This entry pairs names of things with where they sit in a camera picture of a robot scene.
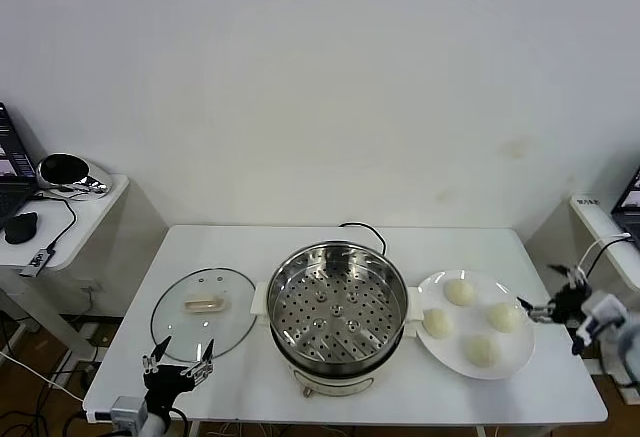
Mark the black charger cable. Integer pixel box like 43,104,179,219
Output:
584,236,634,278

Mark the white side table with label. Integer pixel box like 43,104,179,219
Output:
523,194,640,406

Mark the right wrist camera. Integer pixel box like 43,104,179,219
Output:
572,292,629,356

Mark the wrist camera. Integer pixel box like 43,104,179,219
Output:
83,395,149,431
572,292,629,356

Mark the white charger cable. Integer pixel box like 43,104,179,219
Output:
578,233,632,271

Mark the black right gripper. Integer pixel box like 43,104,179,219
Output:
517,262,595,327

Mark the white side table with mouse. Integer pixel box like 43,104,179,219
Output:
0,172,170,358

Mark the black pot power cable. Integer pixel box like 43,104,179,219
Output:
338,221,387,258

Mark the stainless steel steamer basket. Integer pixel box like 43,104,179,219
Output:
249,239,425,372

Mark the white steamed baozi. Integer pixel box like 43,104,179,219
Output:
422,308,455,341
485,301,523,334
464,334,502,369
443,278,477,307

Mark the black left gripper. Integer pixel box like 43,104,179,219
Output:
142,336,216,417

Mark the white round plate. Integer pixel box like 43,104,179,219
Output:
415,269,536,381

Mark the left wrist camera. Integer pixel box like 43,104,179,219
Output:
83,395,149,431

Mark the black laptop with lit screen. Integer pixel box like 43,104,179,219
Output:
0,101,39,231

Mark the black computer mouse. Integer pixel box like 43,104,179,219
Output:
3,210,40,245

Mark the black laptop with purple screen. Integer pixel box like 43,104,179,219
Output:
610,164,640,248

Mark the grey usb hub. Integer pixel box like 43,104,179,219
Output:
19,249,55,278

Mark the round glass pot lid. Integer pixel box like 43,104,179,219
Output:
149,266,259,364

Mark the shiny chrome rounded device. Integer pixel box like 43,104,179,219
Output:
35,152,112,202

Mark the black usb hub cable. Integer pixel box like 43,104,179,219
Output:
29,191,77,253

